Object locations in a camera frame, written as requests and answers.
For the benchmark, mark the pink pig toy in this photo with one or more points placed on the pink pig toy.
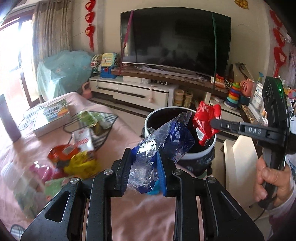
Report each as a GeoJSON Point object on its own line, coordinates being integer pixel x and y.
{"type": "Point", "coordinates": [246, 87]}

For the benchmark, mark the green snack bag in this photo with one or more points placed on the green snack bag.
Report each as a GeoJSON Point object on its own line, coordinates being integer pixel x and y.
{"type": "Point", "coordinates": [97, 122]}

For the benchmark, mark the yellow snack bag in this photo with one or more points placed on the yellow snack bag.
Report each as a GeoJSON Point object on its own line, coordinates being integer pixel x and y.
{"type": "Point", "coordinates": [83, 165]}

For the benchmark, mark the colourful children book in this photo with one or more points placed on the colourful children book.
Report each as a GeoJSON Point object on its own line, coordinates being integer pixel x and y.
{"type": "Point", "coordinates": [44, 119]}

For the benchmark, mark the red snack bag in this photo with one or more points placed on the red snack bag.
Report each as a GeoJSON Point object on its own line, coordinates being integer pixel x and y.
{"type": "Point", "coordinates": [201, 121]}

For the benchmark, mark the red white milk carton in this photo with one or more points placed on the red white milk carton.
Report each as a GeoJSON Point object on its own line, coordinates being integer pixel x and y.
{"type": "Point", "coordinates": [82, 139]}

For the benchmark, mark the orange snack bag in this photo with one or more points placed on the orange snack bag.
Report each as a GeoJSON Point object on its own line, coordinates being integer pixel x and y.
{"type": "Point", "coordinates": [61, 155]}

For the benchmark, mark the right hand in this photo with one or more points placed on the right hand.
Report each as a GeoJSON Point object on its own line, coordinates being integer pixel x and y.
{"type": "Point", "coordinates": [282, 180]}

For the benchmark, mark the black flat television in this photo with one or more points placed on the black flat television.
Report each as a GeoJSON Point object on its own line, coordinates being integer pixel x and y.
{"type": "Point", "coordinates": [183, 38]}

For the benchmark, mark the pink balloon shaped package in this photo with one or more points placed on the pink balloon shaped package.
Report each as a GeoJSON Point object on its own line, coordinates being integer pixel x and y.
{"type": "Point", "coordinates": [46, 172]}

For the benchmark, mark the red chinese knot decoration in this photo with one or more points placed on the red chinese knot decoration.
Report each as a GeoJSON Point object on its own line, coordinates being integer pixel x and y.
{"type": "Point", "coordinates": [89, 18]}

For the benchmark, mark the toy telephone cash register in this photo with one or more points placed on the toy telephone cash register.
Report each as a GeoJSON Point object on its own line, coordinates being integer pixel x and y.
{"type": "Point", "coordinates": [104, 63]}

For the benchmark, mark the purple thermos bottle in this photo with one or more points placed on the purple thermos bottle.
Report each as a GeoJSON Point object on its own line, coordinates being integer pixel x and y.
{"type": "Point", "coordinates": [8, 122]}

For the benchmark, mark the beige curtain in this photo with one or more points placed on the beige curtain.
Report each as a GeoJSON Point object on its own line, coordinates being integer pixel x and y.
{"type": "Point", "coordinates": [52, 29]}

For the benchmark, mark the white tv cabinet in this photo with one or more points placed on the white tv cabinet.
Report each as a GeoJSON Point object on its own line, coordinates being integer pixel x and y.
{"type": "Point", "coordinates": [152, 95]}

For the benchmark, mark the pink kettlebell toy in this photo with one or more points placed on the pink kettlebell toy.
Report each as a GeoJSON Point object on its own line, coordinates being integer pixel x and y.
{"type": "Point", "coordinates": [86, 91]}

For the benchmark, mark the teal covered object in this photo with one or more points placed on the teal covered object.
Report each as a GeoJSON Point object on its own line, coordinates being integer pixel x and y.
{"type": "Point", "coordinates": [62, 73]}

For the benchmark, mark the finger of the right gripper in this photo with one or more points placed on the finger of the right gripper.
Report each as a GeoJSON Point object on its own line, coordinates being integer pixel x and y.
{"type": "Point", "coordinates": [241, 128]}

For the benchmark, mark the green milk drink carton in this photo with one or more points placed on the green milk drink carton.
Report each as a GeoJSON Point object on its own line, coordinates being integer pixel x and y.
{"type": "Point", "coordinates": [52, 187]}

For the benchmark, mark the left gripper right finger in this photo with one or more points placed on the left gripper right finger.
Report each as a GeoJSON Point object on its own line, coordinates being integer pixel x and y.
{"type": "Point", "coordinates": [205, 210]}

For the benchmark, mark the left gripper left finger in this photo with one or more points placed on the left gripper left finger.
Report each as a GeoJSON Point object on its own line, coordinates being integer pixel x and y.
{"type": "Point", "coordinates": [81, 209]}

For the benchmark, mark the white round trash bin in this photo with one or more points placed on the white round trash bin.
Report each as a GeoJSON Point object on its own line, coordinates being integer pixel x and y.
{"type": "Point", "coordinates": [197, 158]}

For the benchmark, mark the clear blue plastic wrapper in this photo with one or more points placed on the clear blue plastic wrapper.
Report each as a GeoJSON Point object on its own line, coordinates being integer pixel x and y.
{"type": "Point", "coordinates": [147, 171]}

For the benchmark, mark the rainbow stacking ring toy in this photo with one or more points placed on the rainbow stacking ring toy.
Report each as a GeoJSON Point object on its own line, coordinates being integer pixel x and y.
{"type": "Point", "coordinates": [232, 99]}

